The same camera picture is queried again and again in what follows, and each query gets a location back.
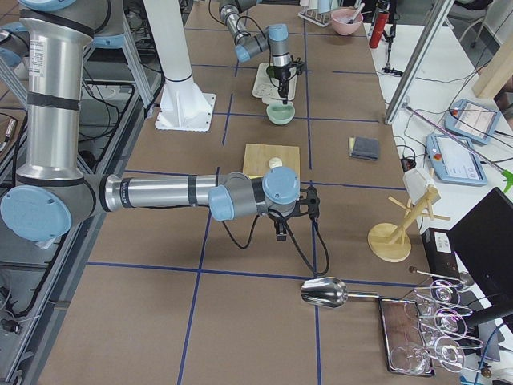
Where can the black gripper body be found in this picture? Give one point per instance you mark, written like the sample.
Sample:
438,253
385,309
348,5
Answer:
279,221
284,74

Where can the white steamed bun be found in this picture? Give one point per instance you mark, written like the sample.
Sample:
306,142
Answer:
275,162

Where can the green ceramic bowl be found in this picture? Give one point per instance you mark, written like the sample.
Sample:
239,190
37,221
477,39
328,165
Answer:
281,116

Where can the pink bowl of ice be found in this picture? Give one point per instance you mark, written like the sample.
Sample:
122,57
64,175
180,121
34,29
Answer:
344,23

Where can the green avocado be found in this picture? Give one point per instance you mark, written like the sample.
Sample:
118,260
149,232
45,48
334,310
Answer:
270,71

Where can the cream bear tray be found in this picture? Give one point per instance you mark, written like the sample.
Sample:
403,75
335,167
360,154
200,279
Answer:
265,87

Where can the wooden cutting board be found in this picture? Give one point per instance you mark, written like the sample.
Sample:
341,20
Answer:
257,156

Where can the cup rack with cups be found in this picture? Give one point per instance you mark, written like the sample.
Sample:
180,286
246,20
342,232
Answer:
316,11

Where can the silver metal scoop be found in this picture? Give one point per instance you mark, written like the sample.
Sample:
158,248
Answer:
332,292

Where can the grey yellow folded cloth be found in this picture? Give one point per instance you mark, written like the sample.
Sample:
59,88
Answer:
364,148

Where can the wooden mug tree stand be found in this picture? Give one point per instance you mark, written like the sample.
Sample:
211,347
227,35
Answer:
390,242

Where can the red bottle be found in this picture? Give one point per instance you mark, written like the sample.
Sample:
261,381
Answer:
380,18

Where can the black tripod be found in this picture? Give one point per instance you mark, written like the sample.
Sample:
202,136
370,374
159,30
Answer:
389,38

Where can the black monitor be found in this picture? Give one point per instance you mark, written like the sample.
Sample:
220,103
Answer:
482,239

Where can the wine glass rack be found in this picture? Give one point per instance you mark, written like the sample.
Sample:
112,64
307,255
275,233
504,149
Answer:
442,324

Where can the reacher grabber stick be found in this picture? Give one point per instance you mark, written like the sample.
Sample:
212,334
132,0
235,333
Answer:
505,173

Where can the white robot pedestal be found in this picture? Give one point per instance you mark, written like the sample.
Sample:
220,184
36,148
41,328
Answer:
183,106

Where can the aluminium frame post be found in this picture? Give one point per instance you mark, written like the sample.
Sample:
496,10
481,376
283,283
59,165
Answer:
434,22

